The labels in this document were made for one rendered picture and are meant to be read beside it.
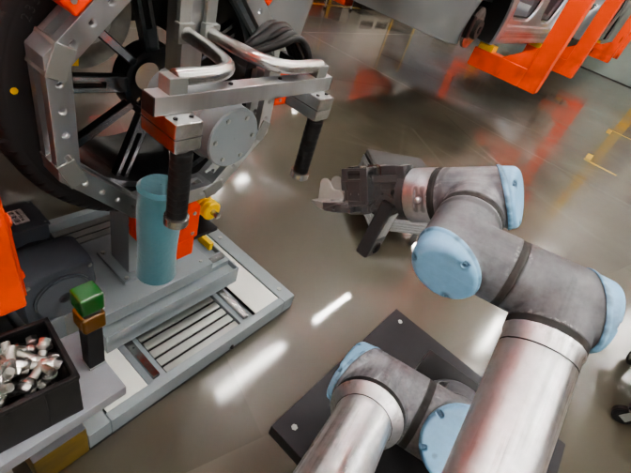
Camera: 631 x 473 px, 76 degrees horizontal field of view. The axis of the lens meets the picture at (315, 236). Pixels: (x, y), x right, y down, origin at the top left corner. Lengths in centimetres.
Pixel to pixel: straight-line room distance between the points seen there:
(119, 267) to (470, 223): 110
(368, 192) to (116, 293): 88
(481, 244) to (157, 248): 65
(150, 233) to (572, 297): 74
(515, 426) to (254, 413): 102
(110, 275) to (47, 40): 79
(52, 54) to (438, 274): 64
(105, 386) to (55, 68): 56
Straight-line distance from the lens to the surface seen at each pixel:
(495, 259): 52
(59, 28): 78
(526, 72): 431
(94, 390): 91
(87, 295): 77
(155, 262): 96
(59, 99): 80
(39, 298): 119
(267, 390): 144
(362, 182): 70
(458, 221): 54
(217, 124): 80
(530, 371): 50
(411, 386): 88
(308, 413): 109
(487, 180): 61
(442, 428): 86
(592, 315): 54
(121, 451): 134
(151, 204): 85
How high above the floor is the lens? 124
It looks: 37 degrees down
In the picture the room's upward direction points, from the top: 20 degrees clockwise
